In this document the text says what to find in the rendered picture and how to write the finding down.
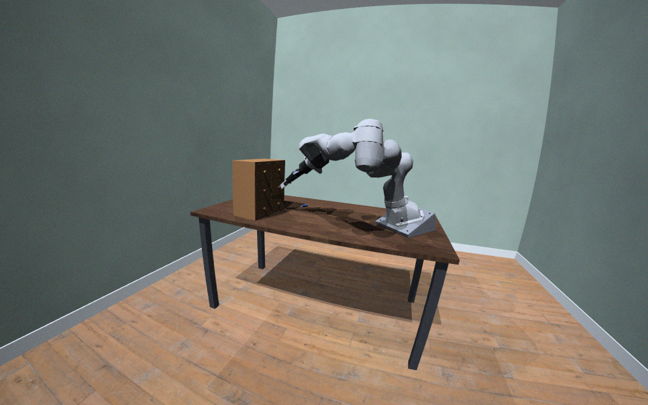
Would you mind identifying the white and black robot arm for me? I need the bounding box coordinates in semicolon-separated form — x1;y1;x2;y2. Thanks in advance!
299;119;424;227

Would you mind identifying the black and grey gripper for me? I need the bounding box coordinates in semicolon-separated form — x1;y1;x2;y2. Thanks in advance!
280;160;312;189

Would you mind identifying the brown wooden drawer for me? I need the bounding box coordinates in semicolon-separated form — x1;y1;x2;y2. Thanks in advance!
272;161;285;179
255;163;271;182
255;181;271;201
271;194;284;213
271;178;285;196
256;198;271;219

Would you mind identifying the wooden chest of drawers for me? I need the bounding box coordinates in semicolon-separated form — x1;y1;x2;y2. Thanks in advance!
232;159;278;221

